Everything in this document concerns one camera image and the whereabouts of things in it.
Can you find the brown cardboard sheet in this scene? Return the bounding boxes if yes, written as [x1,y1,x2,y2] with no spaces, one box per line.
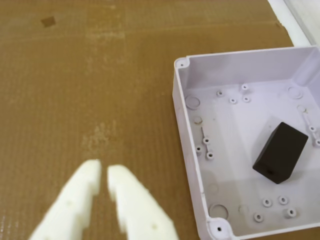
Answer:
[0,0,296,240]

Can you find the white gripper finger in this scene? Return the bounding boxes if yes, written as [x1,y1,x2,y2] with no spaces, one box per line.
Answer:
[106,164,180,240]
[28,159,102,240]

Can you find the black rectangular block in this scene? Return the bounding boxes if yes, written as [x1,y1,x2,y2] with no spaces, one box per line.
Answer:
[252,121,309,185]

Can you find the dark brown tape patch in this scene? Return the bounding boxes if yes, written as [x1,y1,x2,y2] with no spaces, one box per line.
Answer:
[40,16,57,28]

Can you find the pale plastic open box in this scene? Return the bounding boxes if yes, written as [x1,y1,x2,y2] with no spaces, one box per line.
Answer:
[172,45,320,240]

